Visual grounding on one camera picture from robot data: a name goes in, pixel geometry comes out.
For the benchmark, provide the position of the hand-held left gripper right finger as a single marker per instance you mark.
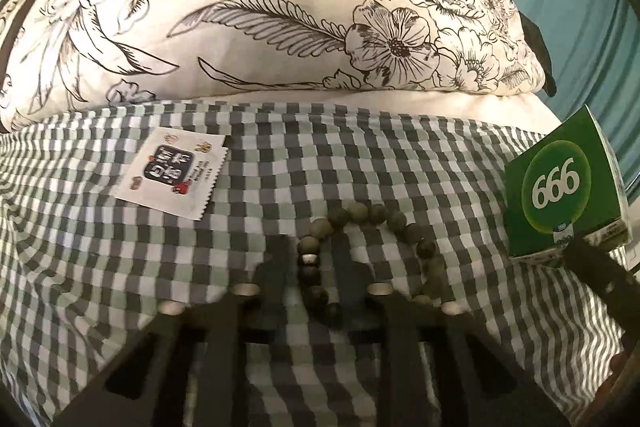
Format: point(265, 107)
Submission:
point(350, 279)

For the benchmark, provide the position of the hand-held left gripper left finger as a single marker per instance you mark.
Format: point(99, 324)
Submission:
point(272, 279)

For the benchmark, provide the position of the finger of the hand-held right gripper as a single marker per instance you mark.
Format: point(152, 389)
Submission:
point(597, 269)

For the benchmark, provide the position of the green medicine box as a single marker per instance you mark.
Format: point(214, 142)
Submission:
point(557, 187)

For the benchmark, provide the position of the white printed sachet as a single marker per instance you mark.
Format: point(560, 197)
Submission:
point(172, 172)

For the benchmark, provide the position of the green checkered bed sheet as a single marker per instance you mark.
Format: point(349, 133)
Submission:
point(125, 267)

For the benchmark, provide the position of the white bed sheet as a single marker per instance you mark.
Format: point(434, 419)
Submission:
point(425, 104)

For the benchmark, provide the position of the teal curtain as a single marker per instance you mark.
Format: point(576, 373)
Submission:
point(565, 7)

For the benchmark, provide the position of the floral white pillow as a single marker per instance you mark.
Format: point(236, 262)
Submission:
point(275, 7)

